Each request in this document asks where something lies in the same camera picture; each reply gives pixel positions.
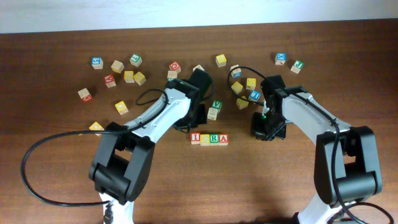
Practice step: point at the yellow block pair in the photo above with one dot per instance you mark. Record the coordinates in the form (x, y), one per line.
(129, 76)
(139, 78)

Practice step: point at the green R block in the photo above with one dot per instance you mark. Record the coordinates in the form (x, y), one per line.
(214, 139)

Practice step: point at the red I block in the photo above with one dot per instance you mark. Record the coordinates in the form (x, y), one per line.
(195, 138)

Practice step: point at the red Q block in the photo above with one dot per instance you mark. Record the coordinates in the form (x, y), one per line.
(175, 66)

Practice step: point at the yellow C block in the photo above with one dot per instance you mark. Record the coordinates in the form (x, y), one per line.
(204, 139)

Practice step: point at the yellow block right pair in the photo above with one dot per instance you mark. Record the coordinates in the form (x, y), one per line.
(139, 78)

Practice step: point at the plain blue-sided block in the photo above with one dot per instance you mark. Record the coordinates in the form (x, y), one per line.
(235, 71)
(198, 67)

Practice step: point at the blue X block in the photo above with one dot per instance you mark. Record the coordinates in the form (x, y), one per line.
(280, 58)

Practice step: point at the plain red-sided block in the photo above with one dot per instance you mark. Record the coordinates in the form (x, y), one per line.
(85, 95)

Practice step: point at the green V block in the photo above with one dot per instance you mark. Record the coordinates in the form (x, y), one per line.
(217, 105)

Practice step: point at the red Y block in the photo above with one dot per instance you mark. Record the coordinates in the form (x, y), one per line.
(109, 81)

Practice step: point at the yellow block lower right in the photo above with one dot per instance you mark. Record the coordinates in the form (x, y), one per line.
(242, 102)

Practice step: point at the yellow o block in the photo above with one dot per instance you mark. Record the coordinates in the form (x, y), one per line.
(121, 107)
(96, 127)

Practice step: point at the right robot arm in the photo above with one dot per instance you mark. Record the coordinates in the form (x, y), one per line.
(347, 170)

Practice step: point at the green-sided B block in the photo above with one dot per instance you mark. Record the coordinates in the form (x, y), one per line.
(171, 75)

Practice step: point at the plain wooden block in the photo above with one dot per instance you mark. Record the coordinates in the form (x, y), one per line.
(117, 66)

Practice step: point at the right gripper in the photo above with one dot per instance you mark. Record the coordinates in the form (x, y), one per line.
(260, 132)

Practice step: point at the yellow block diamond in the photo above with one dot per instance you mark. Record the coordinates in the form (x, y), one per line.
(237, 87)

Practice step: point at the green J block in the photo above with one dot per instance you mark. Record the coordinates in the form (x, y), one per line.
(297, 66)

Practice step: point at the yellow block right upper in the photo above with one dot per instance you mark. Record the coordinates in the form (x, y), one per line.
(250, 83)

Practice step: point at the blue T block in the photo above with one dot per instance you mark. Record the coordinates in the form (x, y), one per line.
(254, 96)

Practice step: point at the red A block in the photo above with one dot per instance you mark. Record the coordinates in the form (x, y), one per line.
(223, 139)

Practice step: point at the yellow O block lower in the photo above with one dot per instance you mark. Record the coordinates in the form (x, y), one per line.
(96, 127)

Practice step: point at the blue S block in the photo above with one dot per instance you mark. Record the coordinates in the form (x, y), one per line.
(97, 63)

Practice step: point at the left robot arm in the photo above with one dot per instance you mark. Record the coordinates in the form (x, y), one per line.
(121, 166)

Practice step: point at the plain blue-sided block right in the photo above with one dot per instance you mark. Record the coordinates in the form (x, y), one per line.
(235, 71)

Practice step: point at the green L block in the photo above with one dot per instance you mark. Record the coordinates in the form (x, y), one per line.
(135, 60)

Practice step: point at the yellow block left pair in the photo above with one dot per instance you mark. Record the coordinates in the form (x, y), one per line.
(129, 76)

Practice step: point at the yellow block top centre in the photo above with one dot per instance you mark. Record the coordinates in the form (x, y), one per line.
(221, 60)

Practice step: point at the plain block below V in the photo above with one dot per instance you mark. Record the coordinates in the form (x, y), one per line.
(212, 113)

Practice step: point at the yellow O block upper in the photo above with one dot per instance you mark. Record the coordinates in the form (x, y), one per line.
(121, 107)

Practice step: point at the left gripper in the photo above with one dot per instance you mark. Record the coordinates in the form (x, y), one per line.
(202, 119)

